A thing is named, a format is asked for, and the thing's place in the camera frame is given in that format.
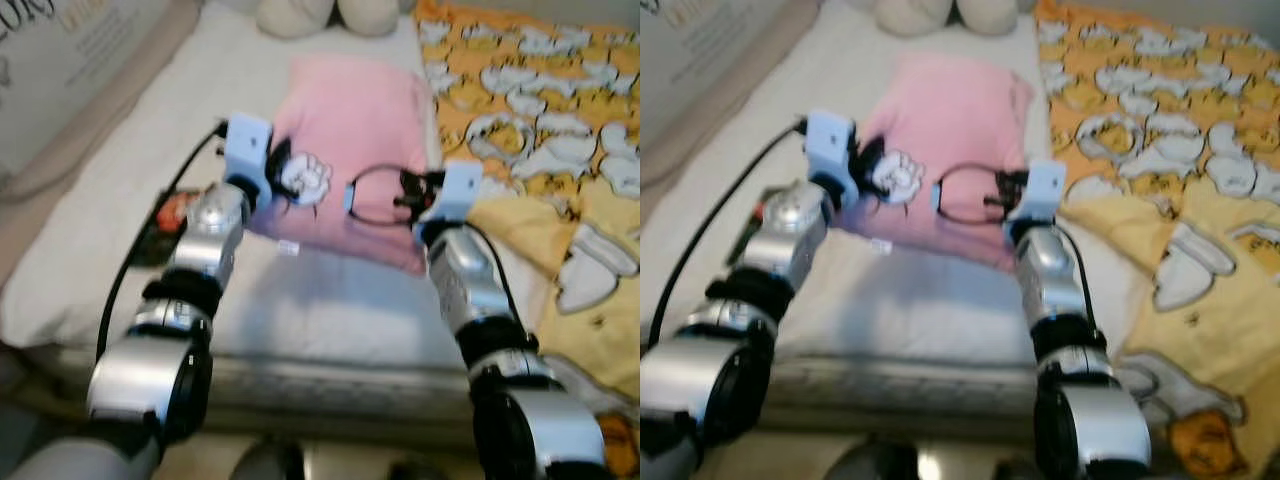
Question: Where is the pink pillow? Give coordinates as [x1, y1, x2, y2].
[245, 52, 433, 278]
[835, 50, 1036, 273]

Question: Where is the black and orange packet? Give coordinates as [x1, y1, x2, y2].
[133, 188, 204, 269]
[727, 195, 769, 269]

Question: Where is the yellow cartoon print blanket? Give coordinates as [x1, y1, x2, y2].
[413, 0, 641, 480]
[1032, 0, 1280, 480]

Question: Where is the white bed sheet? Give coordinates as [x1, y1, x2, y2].
[690, 0, 1151, 366]
[0, 0, 561, 373]

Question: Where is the white plush toy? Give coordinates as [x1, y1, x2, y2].
[255, 0, 401, 41]
[873, 0, 1021, 39]

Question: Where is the white printed box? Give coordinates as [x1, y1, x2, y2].
[0, 0, 173, 179]
[640, 0, 791, 111]

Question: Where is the grey quilted mattress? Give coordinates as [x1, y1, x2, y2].
[765, 350, 1041, 431]
[20, 345, 611, 441]

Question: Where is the grey robot left foot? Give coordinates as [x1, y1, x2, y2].
[828, 440, 906, 480]
[230, 438, 307, 480]

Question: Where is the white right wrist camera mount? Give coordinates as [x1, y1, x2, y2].
[1005, 158, 1067, 223]
[420, 162, 485, 223]

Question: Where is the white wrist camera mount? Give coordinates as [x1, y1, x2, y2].
[803, 110, 858, 206]
[1005, 158, 1067, 223]
[420, 162, 485, 223]
[222, 113, 276, 206]

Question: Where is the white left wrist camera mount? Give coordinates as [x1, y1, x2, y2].
[222, 113, 276, 206]
[803, 110, 858, 206]

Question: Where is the looped black right gripper cable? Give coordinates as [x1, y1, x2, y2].
[343, 163, 413, 225]
[932, 162, 1001, 223]

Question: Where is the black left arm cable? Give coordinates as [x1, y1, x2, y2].
[95, 120, 229, 361]
[645, 118, 809, 351]

